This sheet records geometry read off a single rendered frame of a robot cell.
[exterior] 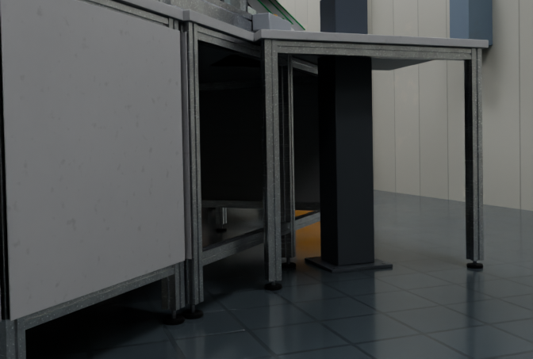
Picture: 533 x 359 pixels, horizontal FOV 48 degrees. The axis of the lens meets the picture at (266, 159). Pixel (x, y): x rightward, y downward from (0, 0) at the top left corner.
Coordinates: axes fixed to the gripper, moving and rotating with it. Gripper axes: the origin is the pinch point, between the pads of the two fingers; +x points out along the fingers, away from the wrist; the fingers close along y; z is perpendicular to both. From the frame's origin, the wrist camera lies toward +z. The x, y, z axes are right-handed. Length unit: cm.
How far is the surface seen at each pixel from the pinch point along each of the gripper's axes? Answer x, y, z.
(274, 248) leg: 99, 35, -13
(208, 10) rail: 21, 51, 1
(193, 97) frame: 50, 73, -6
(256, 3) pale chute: 2.3, -21.4, 17.6
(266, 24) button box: 20.5, 19.1, -4.9
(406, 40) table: 28, 2, -52
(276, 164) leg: 71, 35, -15
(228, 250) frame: 97, 53, -5
